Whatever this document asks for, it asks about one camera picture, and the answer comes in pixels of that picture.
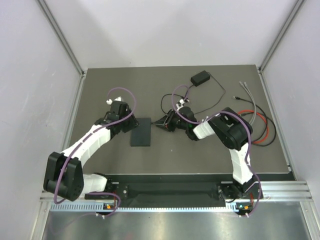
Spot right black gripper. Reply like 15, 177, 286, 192
154, 109, 189, 132

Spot aluminium frame rail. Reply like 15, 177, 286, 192
39, 180, 313, 203

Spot grey ethernet cable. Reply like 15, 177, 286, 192
238, 81, 256, 122
243, 81, 258, 123

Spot black power adapter brick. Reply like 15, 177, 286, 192
190, 70, 211, 87

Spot grey slotted cable duct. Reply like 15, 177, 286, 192
50, 201, 250, 213

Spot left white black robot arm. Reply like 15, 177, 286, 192
43, 97, 139, 204

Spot thin black power cord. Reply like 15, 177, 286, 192
149, 73, 227, 126

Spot red ethernet cable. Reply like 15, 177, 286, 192
237, 109, 270, 145

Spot black network switch box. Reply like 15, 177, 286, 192
130, 117, 152, 147

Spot black ethernet cable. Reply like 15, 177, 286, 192
232, 95, 277, 147

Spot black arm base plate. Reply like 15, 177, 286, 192
84, 174, 265, 201

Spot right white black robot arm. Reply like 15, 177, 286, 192
154, 106, 255, 201

